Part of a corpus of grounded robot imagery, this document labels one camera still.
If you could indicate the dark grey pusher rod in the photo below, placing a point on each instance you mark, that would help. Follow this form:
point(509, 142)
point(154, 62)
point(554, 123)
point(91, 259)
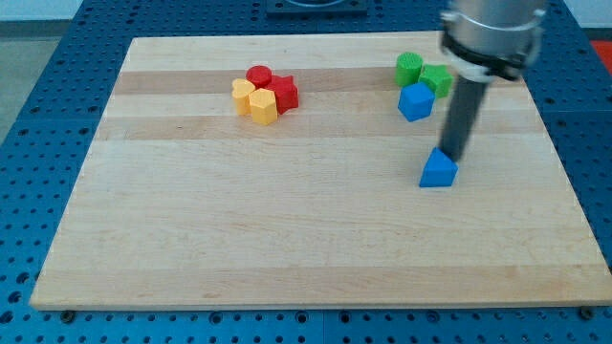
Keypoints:
point(462, 113)

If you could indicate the blue triangle block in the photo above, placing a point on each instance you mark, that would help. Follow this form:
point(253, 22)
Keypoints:
point(439, 170)

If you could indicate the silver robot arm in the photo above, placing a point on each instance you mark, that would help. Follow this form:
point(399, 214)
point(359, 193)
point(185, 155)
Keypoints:
point(485, 40)

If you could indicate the green star block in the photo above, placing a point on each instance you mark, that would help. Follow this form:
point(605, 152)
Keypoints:
point(437, 78)

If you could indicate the blue cube block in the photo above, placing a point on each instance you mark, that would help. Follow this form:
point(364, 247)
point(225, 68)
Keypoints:
point(416, 101)

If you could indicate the green cylinder block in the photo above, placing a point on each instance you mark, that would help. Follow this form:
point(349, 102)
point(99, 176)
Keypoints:
point(408, 68)

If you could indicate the red star block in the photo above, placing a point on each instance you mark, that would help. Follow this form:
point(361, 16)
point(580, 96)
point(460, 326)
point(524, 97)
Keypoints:
point(285, 92)

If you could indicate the yellow hexagon block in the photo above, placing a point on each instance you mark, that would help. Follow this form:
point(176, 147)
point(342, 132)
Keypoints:
point(263, 106)

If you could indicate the red cylinder block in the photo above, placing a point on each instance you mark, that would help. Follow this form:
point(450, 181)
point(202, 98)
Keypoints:
point(259, 75)

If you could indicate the yellow heart block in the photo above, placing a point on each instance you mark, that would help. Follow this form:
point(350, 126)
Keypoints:
point(241, 90)

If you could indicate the wooden board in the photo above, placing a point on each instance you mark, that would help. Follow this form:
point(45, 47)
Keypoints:
point(181, 204)

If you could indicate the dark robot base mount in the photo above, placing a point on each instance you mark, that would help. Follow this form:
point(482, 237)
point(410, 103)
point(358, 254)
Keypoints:
point(315, 7)

